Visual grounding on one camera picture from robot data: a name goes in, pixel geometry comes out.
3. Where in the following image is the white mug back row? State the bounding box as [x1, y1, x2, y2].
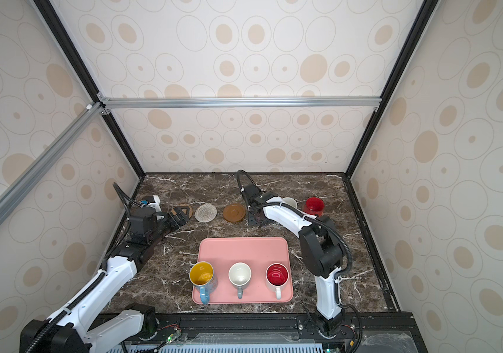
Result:
[282, 197, 298, 208]

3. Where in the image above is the white mug row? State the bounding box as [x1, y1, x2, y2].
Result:
[229, 262, 252, 299]
[282, 197, 298, 208]

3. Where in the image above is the red mug black handle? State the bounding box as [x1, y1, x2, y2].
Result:
[302, 197, 325, 216]

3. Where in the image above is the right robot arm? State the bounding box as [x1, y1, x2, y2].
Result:
[235, 170, 353, 326]

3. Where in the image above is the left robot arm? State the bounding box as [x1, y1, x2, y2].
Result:
[19, 183, 191, 352]

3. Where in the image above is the brown wooden coaster near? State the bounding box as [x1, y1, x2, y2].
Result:
[223, 204, 246, 223]

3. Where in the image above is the white multicolour stitched coaster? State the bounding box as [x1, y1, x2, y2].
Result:
[194, 204, 218, 223]

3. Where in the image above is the pink plastic tray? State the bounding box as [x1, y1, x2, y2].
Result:
[198, 237, 294, 304]

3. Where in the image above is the white mug front row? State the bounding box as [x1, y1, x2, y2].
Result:
[229, 262, 252, 299]

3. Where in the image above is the blue butterfly mug yellow inside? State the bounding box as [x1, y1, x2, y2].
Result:
[189, 261, 218, 305]

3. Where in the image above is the white mug red inside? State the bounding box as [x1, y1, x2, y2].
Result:
[266, 263, 290, 300]

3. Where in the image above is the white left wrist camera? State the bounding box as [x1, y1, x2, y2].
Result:
[141, 196, 164, 220]

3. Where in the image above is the aluminium frame rail back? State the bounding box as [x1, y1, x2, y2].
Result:
[101, 96, 382, 109]

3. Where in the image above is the aluminium frame rail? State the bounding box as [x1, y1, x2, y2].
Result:
[0, 102, 102, 226]
[101, 96, 382, 109]

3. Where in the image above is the aluminium frame rail left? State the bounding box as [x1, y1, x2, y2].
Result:
[0, 102, 102, 226]

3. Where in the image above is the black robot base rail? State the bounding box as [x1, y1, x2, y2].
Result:
[96, 310, 429, 353]

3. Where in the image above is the black corner frame post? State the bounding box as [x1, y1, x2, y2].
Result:
[33, 0, 146, 180]

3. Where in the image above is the black right corner post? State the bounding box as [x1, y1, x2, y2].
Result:
[344, 0, 439, 180]

